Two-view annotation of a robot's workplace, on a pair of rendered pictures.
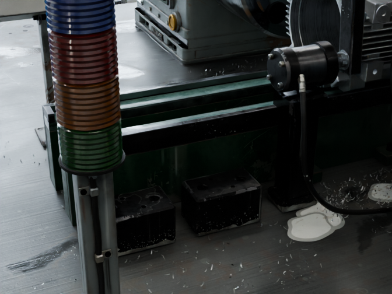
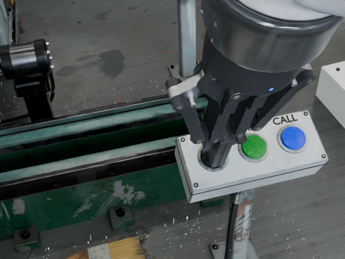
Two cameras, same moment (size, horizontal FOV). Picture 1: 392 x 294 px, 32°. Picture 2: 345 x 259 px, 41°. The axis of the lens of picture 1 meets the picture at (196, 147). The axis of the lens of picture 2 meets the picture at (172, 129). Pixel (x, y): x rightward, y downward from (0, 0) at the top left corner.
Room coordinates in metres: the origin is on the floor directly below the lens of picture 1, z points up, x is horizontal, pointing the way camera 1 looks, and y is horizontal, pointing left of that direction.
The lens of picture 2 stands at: (1.50, 0.23, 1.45)
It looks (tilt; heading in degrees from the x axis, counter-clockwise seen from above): 42 degrees down; 191
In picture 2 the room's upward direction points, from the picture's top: 3 degrees counter-clockwise
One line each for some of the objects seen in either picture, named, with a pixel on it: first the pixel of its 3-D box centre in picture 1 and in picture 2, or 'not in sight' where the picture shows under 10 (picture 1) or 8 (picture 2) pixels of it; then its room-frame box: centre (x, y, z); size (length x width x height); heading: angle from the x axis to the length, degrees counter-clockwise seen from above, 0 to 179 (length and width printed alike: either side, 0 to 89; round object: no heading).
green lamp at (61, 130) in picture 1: (90, 139); not in sight; (0.58, 0.10, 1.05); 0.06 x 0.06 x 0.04
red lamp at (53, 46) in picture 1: (83, 49); not in sight; (0.58, 0.10, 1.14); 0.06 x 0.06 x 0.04
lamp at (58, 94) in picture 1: (87, 95); not in sight; (0.58, 0.10, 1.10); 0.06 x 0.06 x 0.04
